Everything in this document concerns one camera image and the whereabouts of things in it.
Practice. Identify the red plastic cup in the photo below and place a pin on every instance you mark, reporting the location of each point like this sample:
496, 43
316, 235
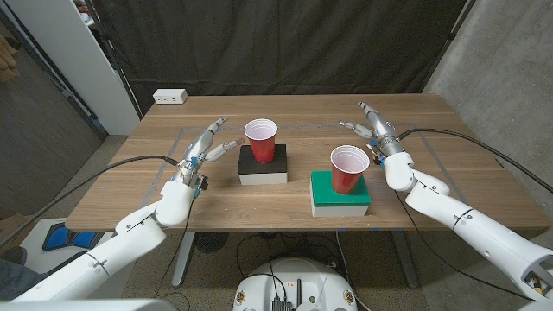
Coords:
262, 149
345, 181

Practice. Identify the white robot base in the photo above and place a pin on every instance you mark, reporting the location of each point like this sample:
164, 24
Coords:
259, 285

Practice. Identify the brown cardboard box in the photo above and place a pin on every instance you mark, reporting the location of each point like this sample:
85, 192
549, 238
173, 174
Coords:
13, 224

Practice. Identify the black-topped white block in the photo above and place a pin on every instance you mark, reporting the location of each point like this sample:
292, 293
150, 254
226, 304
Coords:
250, 166

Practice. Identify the white power outlet box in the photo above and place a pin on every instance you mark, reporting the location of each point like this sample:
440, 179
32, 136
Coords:
169, 96

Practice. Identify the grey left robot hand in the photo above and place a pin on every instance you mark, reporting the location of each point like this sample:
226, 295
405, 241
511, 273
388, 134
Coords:
194, 151

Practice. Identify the black backdrop curtain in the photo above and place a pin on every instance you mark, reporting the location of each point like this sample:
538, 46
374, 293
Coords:
276, 43

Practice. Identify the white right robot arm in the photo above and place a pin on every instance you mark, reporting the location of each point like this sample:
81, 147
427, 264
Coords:
484, 233

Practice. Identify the white table leg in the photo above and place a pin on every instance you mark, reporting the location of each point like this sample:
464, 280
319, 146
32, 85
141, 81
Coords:
183, 259

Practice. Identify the grey table leg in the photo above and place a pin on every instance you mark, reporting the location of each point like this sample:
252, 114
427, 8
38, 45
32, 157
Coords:
406, 263

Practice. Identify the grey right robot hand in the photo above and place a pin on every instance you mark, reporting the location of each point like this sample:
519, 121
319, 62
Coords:
384, 134

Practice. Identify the person's leg in jeans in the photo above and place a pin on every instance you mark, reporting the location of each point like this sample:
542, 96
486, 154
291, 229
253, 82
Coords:
17, 276

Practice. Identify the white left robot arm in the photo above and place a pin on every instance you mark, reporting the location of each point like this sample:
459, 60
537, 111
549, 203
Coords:
121, 246

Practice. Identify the black backdrop stand pole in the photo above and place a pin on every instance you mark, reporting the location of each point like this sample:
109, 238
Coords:
114, 56
449, 36

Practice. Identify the green-topped white block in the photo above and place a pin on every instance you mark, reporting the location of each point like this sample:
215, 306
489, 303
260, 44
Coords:
324, 194

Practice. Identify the grey tape outline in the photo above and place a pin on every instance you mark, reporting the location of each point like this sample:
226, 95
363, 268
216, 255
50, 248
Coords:
302, 126

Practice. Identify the white cabinet panel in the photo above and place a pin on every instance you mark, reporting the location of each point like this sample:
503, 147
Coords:
78, 52

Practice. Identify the blue and black foot pedal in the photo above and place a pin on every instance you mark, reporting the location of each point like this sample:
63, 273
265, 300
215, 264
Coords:
58, 237

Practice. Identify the round black fan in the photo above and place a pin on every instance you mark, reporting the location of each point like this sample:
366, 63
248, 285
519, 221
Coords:
211, 241

